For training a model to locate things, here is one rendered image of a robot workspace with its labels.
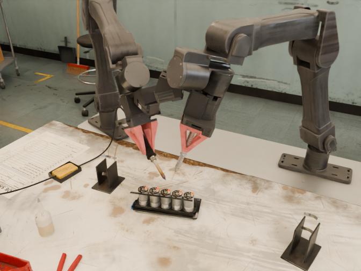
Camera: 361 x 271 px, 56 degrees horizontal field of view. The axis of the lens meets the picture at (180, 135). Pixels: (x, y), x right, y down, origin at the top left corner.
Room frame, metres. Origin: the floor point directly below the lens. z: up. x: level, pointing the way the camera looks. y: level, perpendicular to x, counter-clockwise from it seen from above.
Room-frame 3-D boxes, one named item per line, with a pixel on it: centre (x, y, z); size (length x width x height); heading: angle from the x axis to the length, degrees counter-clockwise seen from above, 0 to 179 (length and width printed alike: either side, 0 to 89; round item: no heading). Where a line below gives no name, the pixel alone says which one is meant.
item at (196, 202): (0.66, 0.03, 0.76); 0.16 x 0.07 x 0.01; 78
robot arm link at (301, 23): (0.71, -0.20, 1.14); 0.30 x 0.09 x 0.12; 120
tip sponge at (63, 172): (0.80, 0.33, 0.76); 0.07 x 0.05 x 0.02; 144
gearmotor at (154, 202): (0.65, 0.06, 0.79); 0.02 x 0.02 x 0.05
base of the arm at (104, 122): (1.08, 0.25, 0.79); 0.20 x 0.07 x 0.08; 43
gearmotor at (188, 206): (0.63, -0.02, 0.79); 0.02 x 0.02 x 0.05
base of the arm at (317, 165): (0.83, -0.39, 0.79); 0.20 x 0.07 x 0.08; 64
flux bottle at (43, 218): (0.57, 0.31, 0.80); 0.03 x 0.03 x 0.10
